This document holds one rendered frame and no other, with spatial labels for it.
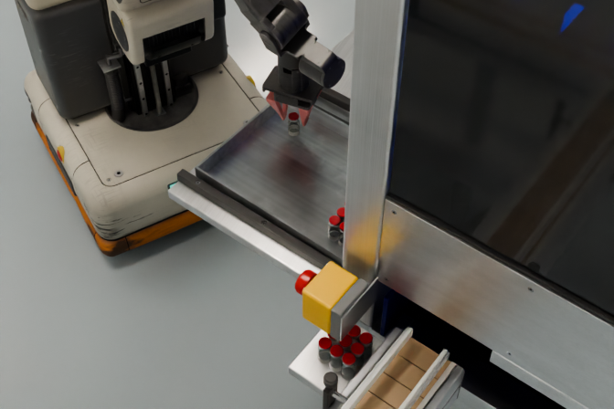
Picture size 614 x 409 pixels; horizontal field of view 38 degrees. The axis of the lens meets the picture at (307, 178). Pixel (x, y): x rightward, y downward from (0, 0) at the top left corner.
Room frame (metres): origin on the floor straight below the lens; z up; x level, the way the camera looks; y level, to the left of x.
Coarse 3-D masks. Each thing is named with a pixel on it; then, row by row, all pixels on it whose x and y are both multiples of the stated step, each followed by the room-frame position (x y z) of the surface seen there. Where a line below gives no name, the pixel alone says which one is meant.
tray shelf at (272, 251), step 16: (352, 32) 1.52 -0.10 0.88; (336, 48) 1.46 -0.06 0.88; (352, 48) 1.46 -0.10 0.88; (240, 128) 1.22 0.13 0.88; (176, 192) 1.06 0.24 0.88; (192, 192) 1.06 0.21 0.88; (192, 208) 1.03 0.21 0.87; (208, 208) 1.02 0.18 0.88; (224, 224) 0.99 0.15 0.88; (240, 224) 0.99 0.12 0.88; (240, 240) 0.96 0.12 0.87; (256, 240) 0.95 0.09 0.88; (272, 240) 0.95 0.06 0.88; (272, 256) 0.92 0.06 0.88; (288, 256) 0.91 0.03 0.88; (288, 272) 0.89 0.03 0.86
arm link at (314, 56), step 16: (304, 32) 1.19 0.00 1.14; (272, 48) 1.16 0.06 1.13; (288, 48) 1.17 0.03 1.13; (304, 48) 1.16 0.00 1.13; (320, 48) 1.16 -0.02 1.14; (304, 64) 1.15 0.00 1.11; (320, 64) 1.13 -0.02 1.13; (336, 64) 1.14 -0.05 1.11; (320, 80) 1.13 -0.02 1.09; (336, 80) 1.15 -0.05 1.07
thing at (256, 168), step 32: (256, 128) 1.22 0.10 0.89; (320, 128) 1.22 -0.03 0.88; (224, 160) 1.14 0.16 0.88; (256, 160) 1.14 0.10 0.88; (288, 160) 1.14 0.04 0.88; (320, 160) 1.14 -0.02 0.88; (224, 192) 1.05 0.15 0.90; (256, 192) 1.06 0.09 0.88; (288, 192) 1.06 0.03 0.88; (320, 192) 1.06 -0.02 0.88; (288, 224) 0.96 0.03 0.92; (320, 224) 0.98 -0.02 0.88
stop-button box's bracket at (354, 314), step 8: (376, 280) 0.76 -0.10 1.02; (368, 288) 0.75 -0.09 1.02; (376, 288) 0.77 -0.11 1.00; (360, 296) 0.73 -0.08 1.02; (368, 296) 0.75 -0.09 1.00; (360, 304) 0.73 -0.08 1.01; (368, 304) 0.75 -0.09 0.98; (352, 312) 0.71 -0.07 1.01; (360, 312) 0.73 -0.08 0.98; (344, 320) 0.70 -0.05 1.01; (352, 320) 0.72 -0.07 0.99; (344, 328) 0.70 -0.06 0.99; (352, 328) 0.72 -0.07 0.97; (344, 336) 0.70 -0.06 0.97
